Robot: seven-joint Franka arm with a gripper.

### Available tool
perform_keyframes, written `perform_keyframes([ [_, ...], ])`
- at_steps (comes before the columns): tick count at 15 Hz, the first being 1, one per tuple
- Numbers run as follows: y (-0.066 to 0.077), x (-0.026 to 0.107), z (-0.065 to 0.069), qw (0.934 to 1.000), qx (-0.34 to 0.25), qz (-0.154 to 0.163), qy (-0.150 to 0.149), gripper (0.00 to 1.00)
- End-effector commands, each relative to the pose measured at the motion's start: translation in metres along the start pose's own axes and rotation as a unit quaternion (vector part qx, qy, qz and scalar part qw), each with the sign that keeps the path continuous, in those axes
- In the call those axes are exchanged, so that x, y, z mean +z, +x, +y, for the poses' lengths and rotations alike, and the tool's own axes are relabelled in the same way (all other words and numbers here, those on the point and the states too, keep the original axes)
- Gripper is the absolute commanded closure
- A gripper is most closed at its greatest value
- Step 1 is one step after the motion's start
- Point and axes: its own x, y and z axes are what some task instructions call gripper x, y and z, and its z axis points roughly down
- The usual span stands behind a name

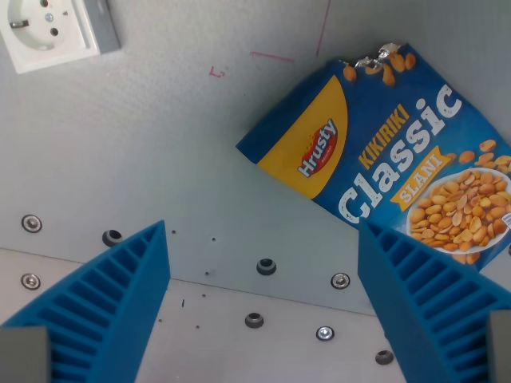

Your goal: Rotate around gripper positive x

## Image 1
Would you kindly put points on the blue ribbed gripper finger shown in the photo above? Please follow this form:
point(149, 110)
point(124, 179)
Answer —
point(431, 307)
point(112, 303)

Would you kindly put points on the grey threaded insert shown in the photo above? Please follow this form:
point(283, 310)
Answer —
point(384, 357)
point(254, 320)

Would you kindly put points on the silver screw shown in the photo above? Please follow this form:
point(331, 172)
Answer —
point(340, 281)
point(31, 223)
point(325, 333)
point(30, 281)

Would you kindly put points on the blue peanut snack bag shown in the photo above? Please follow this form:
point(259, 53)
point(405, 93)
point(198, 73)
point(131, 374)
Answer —
point(383, 159)

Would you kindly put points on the white electrical wall socket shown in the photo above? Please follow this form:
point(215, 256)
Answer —
point(48, 30)

